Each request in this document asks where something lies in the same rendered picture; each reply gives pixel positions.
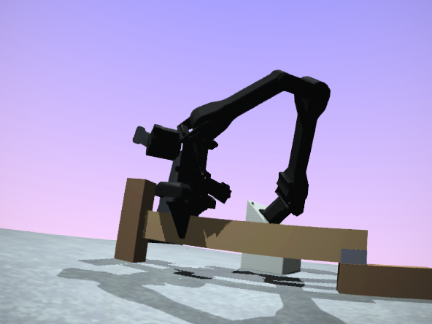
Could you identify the long brown wooden rail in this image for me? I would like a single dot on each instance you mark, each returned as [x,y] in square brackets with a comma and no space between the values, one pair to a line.
[284,241]

